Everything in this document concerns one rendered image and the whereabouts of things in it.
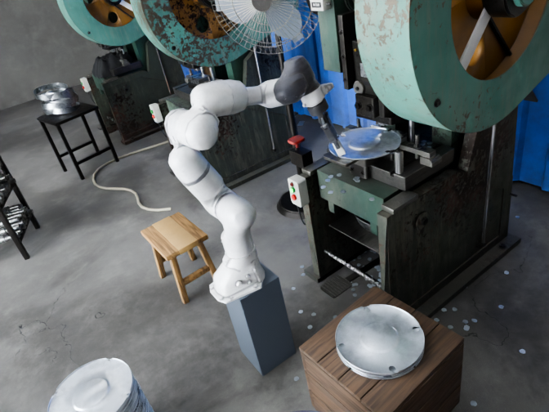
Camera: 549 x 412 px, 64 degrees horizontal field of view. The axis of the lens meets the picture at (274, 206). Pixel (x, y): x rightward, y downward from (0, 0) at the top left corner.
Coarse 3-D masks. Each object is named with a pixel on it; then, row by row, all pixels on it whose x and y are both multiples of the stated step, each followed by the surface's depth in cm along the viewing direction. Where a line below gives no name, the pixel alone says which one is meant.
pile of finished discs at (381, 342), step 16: (352, 320) 155; (368, 320) 154; (384, 320) 153; (400, 320) 151; (416, 320) 150; (336, 336) 151; (352, 336) 150; (368, 336) 148; (384, 336) 146; (400, 336) 146; (416, 336) 145; (352, 352) 144; (368, 352) 143; (384, 352) 142; (400, 352) 141; (416, 352) 140; (352, 368) 141; (368, 368) 138; (384, 368) 137; (400, 368) 136
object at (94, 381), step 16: (80, 368) 163; (96, 368) 161; (112, 368) 160; (128, 368) 159; (64, 384) 158; (80, 384) 156; (96, 384) 154; (112, 384) 154; (128, 384) 153; (64, 400) 152; (80, 400) 150; (96, 400) 149; (112, 400) 149
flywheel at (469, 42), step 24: (456, 0) 122; (480, 0) 122; (504, 0) 117; (528, 0) 118; (456, 24) 125; (480, 24) 124; (504, 24) 139; (528, 24) 144; (456, 48) 129; (480, 48) 138; (480, 72) 141
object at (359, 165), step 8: (328, 152) 179; (328, 160) 175; (336, 160) 172; (344, 160) 171; (352, 160) 169; (360, 160) 178; (368, 160) 177; (376, 160) 180; (352, 168) 185; (360, 168) 181; (368, 168) 179; (360, 176) 183; (368, 176) 181
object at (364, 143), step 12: (348, 132) 191; (360, 132) 189; (372, 132) 187; (396, 132) 181; (348, 144) 181; (360, 144) 178; (372, 144) 176; (384, 144) 176; (396, 144) 174; (348, 156) 172; (360, 156) 171; (372, 156) 169
